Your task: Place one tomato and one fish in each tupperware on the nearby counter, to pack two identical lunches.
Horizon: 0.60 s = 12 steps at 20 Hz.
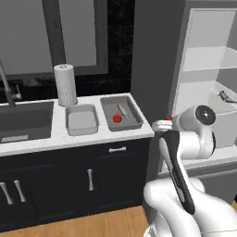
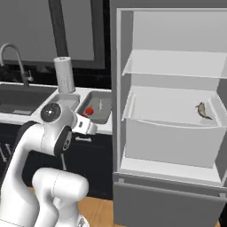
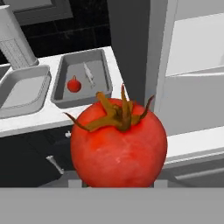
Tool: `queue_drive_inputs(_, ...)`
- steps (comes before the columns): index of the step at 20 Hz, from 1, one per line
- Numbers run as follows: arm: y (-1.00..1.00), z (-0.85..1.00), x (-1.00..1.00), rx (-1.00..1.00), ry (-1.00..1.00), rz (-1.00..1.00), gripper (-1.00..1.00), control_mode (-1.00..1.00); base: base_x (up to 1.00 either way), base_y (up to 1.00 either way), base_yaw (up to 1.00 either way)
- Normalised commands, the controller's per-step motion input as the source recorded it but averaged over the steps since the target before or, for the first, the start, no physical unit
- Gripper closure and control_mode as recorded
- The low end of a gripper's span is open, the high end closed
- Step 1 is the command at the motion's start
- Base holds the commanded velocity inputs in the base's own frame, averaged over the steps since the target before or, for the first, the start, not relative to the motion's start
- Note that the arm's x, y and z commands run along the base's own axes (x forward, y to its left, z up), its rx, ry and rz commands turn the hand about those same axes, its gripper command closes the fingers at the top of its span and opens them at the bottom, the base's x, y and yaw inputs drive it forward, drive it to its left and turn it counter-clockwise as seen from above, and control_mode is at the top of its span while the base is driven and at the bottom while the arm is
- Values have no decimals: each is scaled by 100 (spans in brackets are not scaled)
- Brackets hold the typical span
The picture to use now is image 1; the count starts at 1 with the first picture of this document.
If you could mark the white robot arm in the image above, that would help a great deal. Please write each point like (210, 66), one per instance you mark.
(200, 145)

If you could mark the grey sink basin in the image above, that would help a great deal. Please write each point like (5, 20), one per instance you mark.
(24, 120)

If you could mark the grey fish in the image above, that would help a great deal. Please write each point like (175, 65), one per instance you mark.
(226, 96)
(123, 111)

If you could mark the dark grey tupperware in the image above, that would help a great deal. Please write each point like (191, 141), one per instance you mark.
(129, 122)

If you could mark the white fridge bin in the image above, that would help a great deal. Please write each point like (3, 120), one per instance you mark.
(227, 123)

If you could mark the black drawer front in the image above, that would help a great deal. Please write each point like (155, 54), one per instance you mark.
(135, 147)

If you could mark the grey tap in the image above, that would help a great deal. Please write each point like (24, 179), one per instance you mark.
(6, 86)

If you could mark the grey framed window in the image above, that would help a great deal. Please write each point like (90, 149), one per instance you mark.
(52, 37)

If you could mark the light grey tupperware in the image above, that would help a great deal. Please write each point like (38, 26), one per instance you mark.
(81, 120)

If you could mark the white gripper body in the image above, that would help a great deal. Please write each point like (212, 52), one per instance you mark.
(162, 126)

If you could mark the black cupboard door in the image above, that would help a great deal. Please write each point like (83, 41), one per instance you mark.
(49, 194)
(120, 185)
(3, 213)

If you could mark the white paper towel roll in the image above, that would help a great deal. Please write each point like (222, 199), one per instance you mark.
(65, 84)

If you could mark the red tomato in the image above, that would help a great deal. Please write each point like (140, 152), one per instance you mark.
(117, 118)
(169, 117)

